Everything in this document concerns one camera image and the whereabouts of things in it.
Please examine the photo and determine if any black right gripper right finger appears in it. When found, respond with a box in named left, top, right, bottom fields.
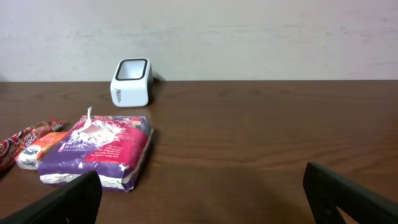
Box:
left=303, top=162, right=397, bottom=224

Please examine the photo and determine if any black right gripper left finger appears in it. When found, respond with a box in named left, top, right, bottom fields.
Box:
left=1, top=170, right=102, bottom=224

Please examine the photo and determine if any small orange tissue packet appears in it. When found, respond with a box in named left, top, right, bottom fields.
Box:
left=16, top=132, right=67, bottom=170

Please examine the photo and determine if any purple red tissue pack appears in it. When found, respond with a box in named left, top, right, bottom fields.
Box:
left=37, top=113, right=153, bottom=192

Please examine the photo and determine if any orange chocolate bar wrapper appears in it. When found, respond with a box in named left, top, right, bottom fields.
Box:
left=1, top=119, right=66, bottom=171

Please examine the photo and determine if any white barcode scanner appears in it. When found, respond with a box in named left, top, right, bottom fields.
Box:
left=110, top=58, right=154, bottom=108

